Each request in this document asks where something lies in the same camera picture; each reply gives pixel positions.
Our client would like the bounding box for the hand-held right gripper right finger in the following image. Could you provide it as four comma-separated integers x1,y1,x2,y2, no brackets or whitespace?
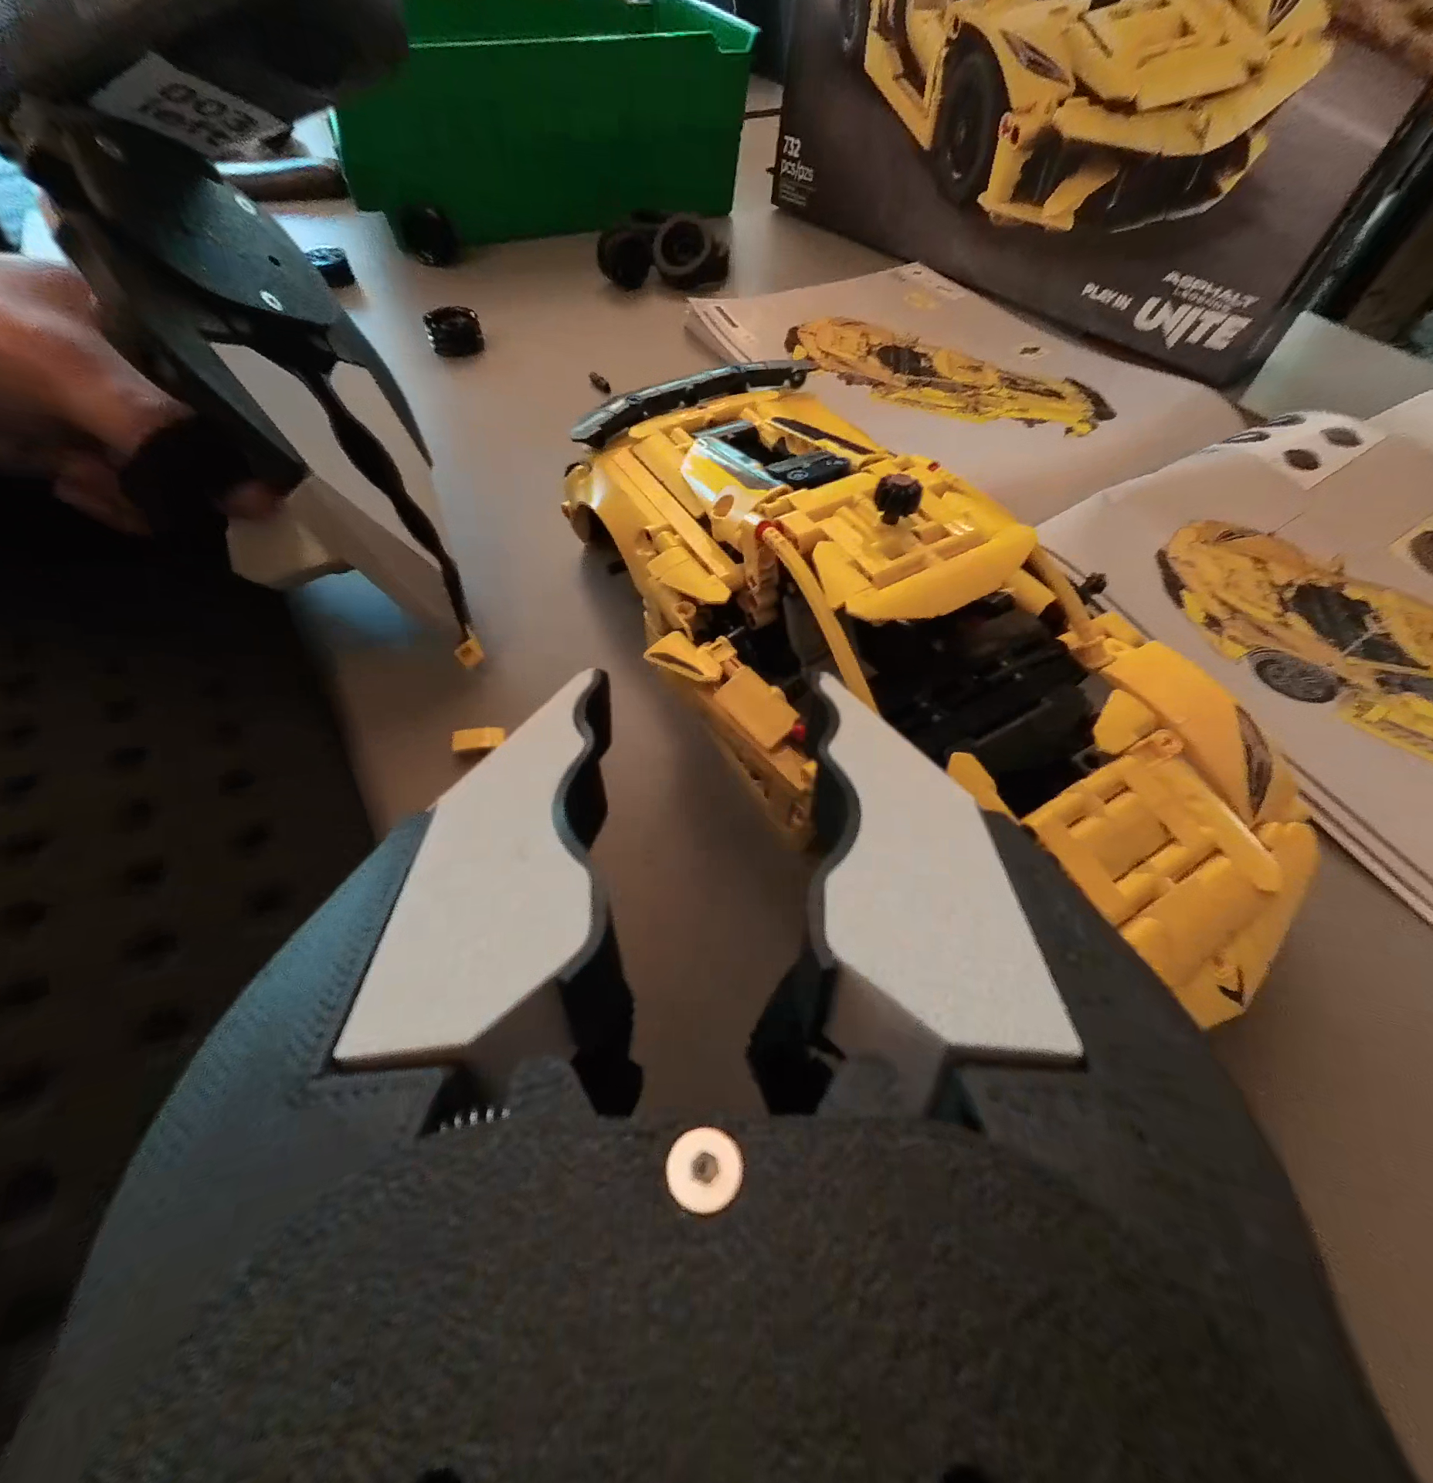
750,672,1087,1118

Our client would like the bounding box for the brown cylinder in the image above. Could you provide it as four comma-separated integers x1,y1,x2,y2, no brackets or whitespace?
217,161,345,200

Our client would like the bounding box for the person's left hand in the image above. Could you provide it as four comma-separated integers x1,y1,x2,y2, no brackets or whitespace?
0,254,296,537

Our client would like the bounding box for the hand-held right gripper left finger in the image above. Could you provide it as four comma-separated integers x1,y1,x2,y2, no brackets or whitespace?
334,667,646,1115

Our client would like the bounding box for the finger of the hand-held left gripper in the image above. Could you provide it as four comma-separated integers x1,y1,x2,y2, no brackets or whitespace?
225,339,468,639
328,346,475,633

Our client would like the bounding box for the open instruction booklet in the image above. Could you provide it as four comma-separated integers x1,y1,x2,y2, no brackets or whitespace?
683,266,1433,940

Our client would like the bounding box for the yellow toy brick car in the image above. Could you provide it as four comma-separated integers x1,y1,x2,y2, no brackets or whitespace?
565,361,1322,1028

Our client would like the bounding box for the model car set box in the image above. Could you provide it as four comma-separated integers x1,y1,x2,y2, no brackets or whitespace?
774,0,1433,388

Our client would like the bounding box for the green plastic bin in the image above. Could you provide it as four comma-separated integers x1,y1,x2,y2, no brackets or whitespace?
334,0,760,248

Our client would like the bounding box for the grey desk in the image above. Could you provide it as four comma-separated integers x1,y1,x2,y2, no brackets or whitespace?
225,67,1433,1483

